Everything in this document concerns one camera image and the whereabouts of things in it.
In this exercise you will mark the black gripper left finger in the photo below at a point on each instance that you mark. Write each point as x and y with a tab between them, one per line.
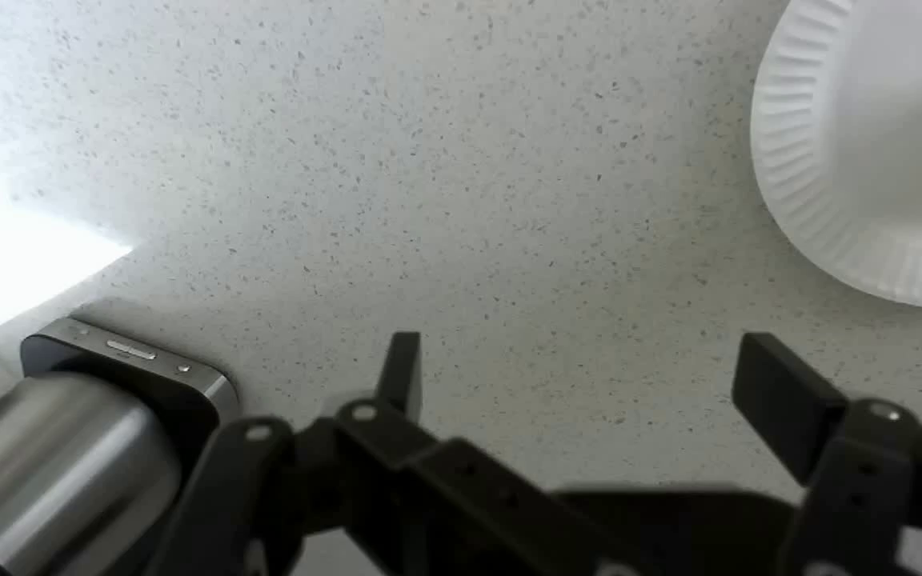
400	499

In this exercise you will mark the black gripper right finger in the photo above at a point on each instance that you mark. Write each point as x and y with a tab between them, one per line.
856	468

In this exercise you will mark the white paper plate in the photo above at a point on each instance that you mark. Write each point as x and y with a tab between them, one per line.
878	138

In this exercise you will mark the steel and black coffee maker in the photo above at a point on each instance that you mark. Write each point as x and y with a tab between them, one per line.
66	468

